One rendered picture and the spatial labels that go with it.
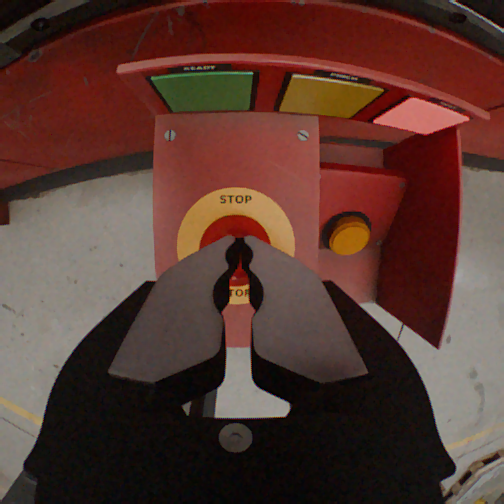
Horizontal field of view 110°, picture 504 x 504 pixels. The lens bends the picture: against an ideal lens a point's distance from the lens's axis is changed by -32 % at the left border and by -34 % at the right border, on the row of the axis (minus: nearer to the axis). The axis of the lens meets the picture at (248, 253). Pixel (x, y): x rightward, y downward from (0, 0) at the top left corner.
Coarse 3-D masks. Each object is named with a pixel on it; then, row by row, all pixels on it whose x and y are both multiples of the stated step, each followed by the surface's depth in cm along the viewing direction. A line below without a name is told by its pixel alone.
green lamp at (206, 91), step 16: (160, 80) 9; (176, 80) 10; (192, 80) 10; (208, 80) 10; (224, 80) 10; (240, 80) 10; (176, 96) 11; (192, 96) 12; (208, 96) 12; (224, 96) 12; (240, 96) 12
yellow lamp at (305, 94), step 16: (304, 80) 10; (320, 80) 10; (336, 80) 9; (288, 96) 12; (304, 96) 11; (320, 96) 11; (336, 96) 11; (352, 96) 11; (368, 96) 10; (304, 112) 14; (320, 112) 13; (336, 112) 13; (352, 112) 13
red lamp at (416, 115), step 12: (396, 108) 11; (408, 108) 11; (420, 108) 10; (432, 108) 10; (444, 108) 10; (384, 120) 13; (396, 120) 13; (408, 120) 12; (420, 120) 12; (432, 120) 12; (444, 120) 11; (456, 120) 10; (420, 132) 14
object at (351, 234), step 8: (352, 216) 21; (336, 224) 21; (344, 224) 21; (352, 224) 21; (360, 224) 21; (328, 232) 22; (336, 232) 21; (344, 232) 21; (352, 232) 21; (360, 232) 21; (368, 232) 21; (328, 240) 22; (336, 240) 21; (344, 240) 21; (352, 240) 21; (360, 240) 21; (336, 248) 22; (344, 248) 22; (352, 248) 22; (360, 248) 22
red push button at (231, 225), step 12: (228, 216) 14; (240, 216) 14; (216, 228) 14; (228, 228) 13; (240, 228) 13; (252, 228) 14; (204, 240) 14; (216, 240) 13; (264, 240) 14; (240, 264) 14; (240, 276) 14
